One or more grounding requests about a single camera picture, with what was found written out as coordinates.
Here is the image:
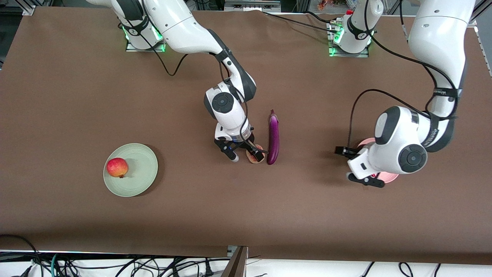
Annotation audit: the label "brown table cover sheet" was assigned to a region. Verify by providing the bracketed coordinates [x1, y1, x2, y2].
[0, 6, 492, 266]

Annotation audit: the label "long purple eggplant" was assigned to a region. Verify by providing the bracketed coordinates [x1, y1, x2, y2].
[267, 109, 280, 165]

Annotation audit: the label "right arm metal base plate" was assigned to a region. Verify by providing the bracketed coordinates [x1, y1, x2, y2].
[125, 23, 166, 53]

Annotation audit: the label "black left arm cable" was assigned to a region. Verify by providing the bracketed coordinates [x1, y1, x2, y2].
[347, 0, 462, 149]

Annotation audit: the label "black cable on table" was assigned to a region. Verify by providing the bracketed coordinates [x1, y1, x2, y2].
[263, 11, 339, 33]

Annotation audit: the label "pink round plate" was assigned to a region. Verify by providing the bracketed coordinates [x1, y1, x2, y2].
[357, 137, 399, 184]

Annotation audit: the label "light green round plate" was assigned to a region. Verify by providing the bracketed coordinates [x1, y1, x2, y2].
[103, 143, 158, 197]

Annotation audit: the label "grey metal device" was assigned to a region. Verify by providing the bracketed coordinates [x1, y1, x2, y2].
[224, 0, 282, 12]

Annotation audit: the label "colourful background objects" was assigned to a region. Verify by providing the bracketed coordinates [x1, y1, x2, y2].
[317, 0, 356, 10]

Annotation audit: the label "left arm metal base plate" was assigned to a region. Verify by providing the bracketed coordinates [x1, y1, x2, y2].
[327, 20, 371, 58]

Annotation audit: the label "metal table edge post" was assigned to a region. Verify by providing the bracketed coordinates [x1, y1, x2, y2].
[221, 245, 249, 277]

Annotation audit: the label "red apple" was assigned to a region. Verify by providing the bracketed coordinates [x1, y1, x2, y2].
[106, 157, 129, 179]

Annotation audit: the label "yellow-pink peach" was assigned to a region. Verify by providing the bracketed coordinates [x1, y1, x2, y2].
[246, 144, 266, 164]

